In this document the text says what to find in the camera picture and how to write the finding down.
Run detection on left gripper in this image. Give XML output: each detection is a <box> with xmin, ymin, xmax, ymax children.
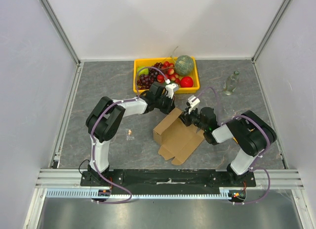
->
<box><xmin>155</xmin><ymin>93</ymin><xmax>177</xmax><ymax>115</ymax></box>

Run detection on brown cardboard box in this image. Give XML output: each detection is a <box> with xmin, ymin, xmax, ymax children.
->
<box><xmin>153</xmin><ymin>108</ymin><xmax>204</xmax><ymax>165</ymax></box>

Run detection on small clear snack wrapper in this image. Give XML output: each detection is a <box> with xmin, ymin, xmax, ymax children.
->
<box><xmin>125</xmin><ymin>129</ymin><xmax>135</xmax><ymax>141</ymax></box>

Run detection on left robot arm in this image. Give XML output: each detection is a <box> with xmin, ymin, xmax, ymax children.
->
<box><xmin>86</xmin><ymin>82</ymin><xmax>179</xmax><ymax>186</ymax></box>

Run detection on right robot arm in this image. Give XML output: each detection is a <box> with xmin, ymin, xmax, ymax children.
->
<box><xmin>179</xmin><ymin>107</ymin><xmax>277</xmax><ymax>187</ymax></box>

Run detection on dark purple grape bunch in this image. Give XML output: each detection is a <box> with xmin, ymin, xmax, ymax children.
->
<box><xmin>136</xmin><ymin>75</ymin><xmax>157</xmax><ymax>90</ymax></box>

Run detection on green apple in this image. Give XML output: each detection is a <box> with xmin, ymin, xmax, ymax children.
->
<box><xmin>136</xmin><ymin>66</ymin><xmax>149</xmax><ymax>76</ymax></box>

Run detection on red cherry bunch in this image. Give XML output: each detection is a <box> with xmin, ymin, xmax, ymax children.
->
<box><xmin>162</xmin><ymin>61</ymin><xmax>180</xmax><ymax>84</ymax></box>

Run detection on red tomato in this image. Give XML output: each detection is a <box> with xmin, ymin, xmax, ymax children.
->
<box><xmin>180</xmin><ymin>76</ymin><xmax>194</xmax><ymax>88</ymax></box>

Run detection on yellow plastic tray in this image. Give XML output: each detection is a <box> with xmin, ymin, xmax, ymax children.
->
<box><xmin>133</xmin><ymin>56</ymin><xmax>200</xmax><ymax>94</ymax></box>

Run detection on green netted melon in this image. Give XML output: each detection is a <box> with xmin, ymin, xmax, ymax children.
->
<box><xmin>175</xmin><ymin>55</ymin><xmax>194</xmax><ymax>76</ymax></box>

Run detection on clear glass bottle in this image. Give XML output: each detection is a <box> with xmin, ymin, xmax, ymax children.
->
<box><xmin>223</xmin><ymin>71</ymin><xmax>239</xmax><ymax>95</ymax></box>

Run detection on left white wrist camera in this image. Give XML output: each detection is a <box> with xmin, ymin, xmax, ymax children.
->
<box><xmin>165</xmin><ymin>82</ymin><xmax>179</xmax><ymax>99</ymax></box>

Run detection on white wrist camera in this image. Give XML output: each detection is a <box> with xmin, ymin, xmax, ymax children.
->
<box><xmin>187</xmin><ymin>95</ymin><xmax>200</xmax><ymax>114</ymax></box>
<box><xmin>165</xmin><ymin>82</ymin><xmax>179</xmax><ymax>99</ymax></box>

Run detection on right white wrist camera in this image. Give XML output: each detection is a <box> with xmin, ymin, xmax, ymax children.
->
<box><xmin>187</xmin><ymin>95</ymin><xmax>200</xmax><ymax>114</ymax></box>

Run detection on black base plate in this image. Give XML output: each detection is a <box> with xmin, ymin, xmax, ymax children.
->
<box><xmin>80</xmin><ymin>169</ymin><xmax>256</xmax><ymax>190</ymax></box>

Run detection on grey slotted cable duct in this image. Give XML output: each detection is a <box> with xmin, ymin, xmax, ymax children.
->
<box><xmin>46</xmin><ymin>187</ymin><xmax>246</xmax><ymax>199</ymax></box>

